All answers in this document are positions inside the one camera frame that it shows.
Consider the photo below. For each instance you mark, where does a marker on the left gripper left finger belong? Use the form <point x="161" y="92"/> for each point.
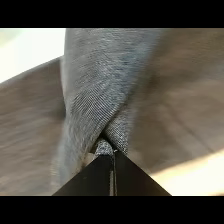
<point x="91" y="181"/>

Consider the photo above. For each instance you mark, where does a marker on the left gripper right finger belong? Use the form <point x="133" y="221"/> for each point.
<point x="136" y="181"/>

